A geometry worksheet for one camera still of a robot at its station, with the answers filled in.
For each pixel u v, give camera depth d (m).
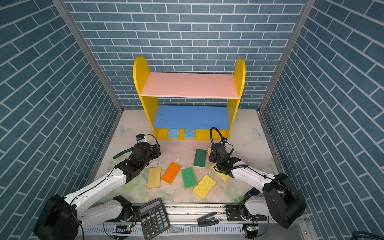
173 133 1.04
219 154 0.67
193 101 1.20
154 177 0.84
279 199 0.42
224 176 0.86
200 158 0.93
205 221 0.70
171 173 0.87
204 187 0.81
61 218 0.39
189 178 0.85
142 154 0.63
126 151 0.96
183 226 0.71
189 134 1.02
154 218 0.71
